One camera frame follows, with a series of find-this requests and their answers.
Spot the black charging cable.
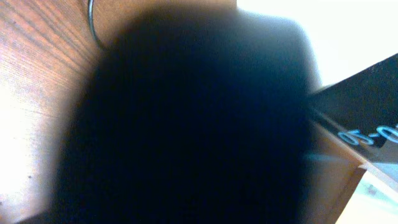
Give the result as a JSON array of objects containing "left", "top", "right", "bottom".
[{"left": 87, "top": 0, "right": 106, "bottom": 50}]

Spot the blue screen smartphone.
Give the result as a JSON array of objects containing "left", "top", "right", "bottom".
[{"left": 306, "top": 53, "right": 398, "bottom": 184}]

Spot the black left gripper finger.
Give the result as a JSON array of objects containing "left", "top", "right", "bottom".
[{"left": 18, "top": 6, "right": 321, "bottom": 224}]

